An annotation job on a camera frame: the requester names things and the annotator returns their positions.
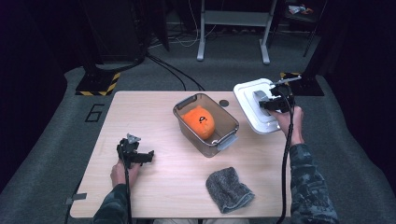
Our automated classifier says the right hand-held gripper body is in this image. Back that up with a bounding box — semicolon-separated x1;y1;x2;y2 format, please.
269;74;303;114

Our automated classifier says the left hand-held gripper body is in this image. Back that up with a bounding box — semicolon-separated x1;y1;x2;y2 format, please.
116;133;144;165

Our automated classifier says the white container lid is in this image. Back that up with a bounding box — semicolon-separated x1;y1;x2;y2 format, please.
233;77;286;135

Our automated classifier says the clear grey storage box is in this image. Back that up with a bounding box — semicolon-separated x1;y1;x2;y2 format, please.
172;92;240;159

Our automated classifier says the orange plush toy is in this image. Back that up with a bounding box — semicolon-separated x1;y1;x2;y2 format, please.
180;105;217;141

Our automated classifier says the grey fuzzy towel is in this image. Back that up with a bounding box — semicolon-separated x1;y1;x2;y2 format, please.
205;166;256;215

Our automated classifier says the person's left hand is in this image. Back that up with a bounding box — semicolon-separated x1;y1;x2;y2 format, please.
109;158;142;189

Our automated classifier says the person's right hand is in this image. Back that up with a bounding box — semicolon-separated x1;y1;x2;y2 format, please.
270;105;304;147

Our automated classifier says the grey tape tab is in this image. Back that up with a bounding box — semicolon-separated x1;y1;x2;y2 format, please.
64;192;89;206

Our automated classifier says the black metal rack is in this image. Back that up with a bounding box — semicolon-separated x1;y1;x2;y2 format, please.
270;0;329;59

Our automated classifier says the white metal stand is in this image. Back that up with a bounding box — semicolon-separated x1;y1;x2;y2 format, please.
196;0;279;65

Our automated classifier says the dark curtain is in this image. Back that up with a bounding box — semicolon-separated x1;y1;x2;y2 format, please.
0;0;94;194
311;0;396;188

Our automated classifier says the small colourful object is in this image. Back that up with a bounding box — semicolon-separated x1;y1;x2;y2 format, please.
288;4;314;16

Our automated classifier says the black equipment cabinet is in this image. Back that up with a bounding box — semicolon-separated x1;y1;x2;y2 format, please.
81;0;171;73

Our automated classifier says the left hand-held gripper cable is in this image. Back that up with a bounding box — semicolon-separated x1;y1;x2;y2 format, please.
122;155;134;224

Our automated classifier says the hand-held gripper cable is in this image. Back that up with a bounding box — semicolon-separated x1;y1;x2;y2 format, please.
275;90;296;224
122;155;134;224

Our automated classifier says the right hand-held gripper cable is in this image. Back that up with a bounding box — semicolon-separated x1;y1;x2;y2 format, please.
275;90;296;224

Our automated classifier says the black floor cable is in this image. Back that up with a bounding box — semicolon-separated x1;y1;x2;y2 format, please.
148;54;206;91
146;55;187;91

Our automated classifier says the white floor cable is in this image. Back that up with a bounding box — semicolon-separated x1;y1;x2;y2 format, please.
177;0;218;49

